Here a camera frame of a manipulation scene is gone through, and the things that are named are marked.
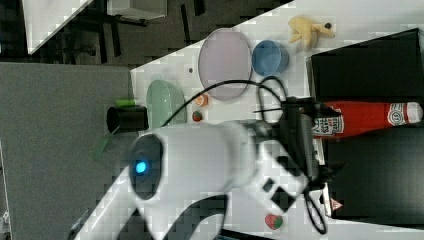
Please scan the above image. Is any green perforated colander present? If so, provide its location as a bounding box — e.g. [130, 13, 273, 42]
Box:
[146, 79, 185, 129]

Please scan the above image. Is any green spatula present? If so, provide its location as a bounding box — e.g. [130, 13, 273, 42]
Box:
[92, 127, 120, 161]

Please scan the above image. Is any red ketchup bottle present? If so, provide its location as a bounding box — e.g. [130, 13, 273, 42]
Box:
[312, 101, 423, 139]

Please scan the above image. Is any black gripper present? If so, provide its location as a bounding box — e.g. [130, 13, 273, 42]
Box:
[279, 97, 319, 181]

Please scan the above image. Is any blue bowl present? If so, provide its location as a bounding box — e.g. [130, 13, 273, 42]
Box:
[252, 40, 289, 77]

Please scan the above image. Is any orange slice toy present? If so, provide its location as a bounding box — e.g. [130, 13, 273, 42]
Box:
[194, 94, 209, 107]

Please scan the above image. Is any black round pot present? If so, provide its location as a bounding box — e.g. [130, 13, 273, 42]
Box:
[106, 106, 149, 133]

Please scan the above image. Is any red strawberry toy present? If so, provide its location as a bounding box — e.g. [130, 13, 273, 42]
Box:
[265, 214, 283, 230]

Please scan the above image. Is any small red tomato toy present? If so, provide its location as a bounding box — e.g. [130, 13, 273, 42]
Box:
[192, 111, 203, 122]

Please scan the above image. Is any yellow banana toy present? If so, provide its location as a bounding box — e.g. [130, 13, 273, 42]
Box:
[288, 17, 335, 51]

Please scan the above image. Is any lilac round plate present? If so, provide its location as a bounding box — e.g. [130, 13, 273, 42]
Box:
[198, 28, 252, 88]

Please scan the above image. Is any black toaster oven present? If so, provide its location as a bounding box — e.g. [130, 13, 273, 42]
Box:
[307, 29, 423, 229]

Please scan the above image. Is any green bottle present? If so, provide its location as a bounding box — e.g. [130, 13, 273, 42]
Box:
[115, 99, 140, 108]

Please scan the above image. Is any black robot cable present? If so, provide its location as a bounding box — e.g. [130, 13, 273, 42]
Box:
[161, 75, 288, 128]

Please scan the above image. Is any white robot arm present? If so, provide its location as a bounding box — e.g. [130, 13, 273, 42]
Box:
[73, 97, 317, 240]

